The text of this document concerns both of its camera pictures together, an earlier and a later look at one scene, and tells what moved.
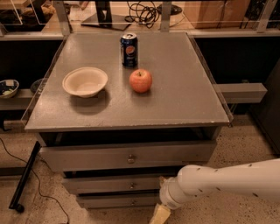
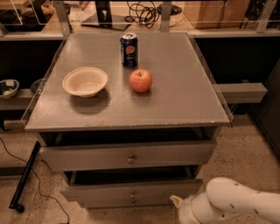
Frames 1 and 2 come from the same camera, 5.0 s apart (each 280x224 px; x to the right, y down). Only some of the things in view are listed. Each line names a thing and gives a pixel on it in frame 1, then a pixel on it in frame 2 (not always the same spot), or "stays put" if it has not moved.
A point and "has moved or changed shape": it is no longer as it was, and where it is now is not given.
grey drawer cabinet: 114,150 stays put
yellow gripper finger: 162,179 -> 178,201
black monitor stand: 104,18 stays put
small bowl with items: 9,88 stays put
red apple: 140,80 stays put
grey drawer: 114,183 has moved or changed shape
